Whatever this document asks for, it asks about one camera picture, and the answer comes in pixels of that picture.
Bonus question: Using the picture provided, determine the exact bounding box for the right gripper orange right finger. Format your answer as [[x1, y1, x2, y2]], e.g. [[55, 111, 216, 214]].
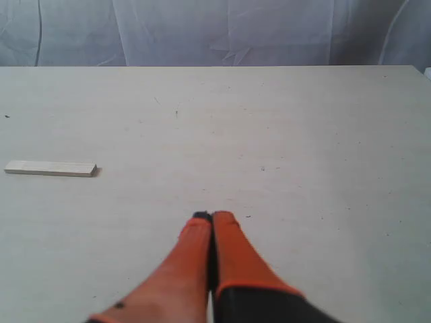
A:
[[213, 211, 338, 322]]

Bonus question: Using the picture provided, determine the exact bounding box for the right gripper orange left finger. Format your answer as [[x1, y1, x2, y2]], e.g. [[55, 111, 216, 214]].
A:
[[88, 211, 212, 322]]

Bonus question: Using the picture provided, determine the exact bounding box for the plain wood stick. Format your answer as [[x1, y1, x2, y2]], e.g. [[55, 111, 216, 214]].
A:
[[4, 160, 97, 178]]

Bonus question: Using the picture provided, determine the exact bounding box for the white backdrop cloth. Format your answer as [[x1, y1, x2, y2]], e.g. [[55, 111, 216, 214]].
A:
[[1, 1, 430, 70]]

